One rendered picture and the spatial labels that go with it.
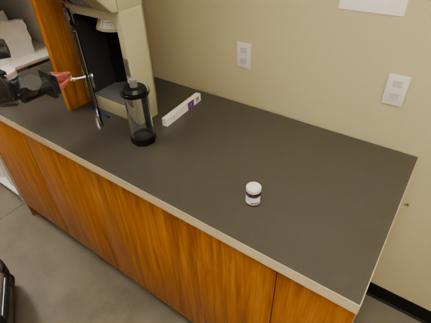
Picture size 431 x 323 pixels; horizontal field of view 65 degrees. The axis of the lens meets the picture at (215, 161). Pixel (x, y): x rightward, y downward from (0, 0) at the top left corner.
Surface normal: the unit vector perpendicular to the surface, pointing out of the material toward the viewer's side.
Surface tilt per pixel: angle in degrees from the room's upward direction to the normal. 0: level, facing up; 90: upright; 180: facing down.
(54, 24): 90
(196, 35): 90
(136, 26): 90
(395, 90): 90
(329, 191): 0
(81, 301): 0
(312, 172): 2
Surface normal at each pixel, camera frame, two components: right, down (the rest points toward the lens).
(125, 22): 0.82, 0.34
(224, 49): -0.58, 0.52
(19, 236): -0.03, -0.78
